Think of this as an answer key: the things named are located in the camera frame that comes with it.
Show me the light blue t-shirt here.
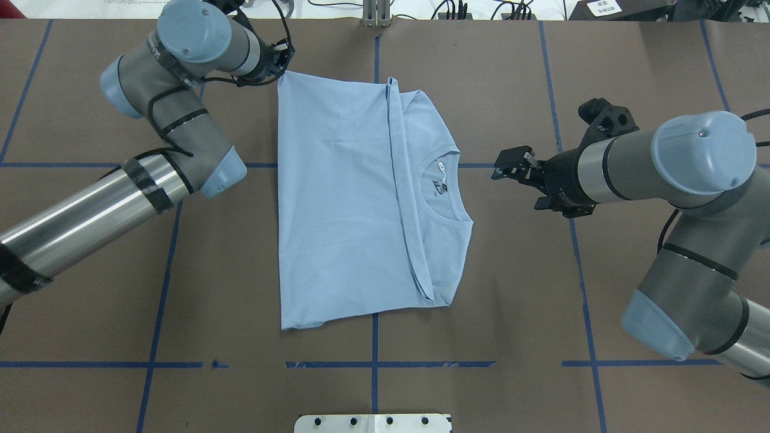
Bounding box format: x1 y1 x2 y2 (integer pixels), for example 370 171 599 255
277 72 473 331

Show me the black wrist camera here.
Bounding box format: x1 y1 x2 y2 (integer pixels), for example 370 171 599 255
577 98 639 150

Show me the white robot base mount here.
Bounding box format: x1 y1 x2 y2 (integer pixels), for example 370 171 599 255
294 413 453 432

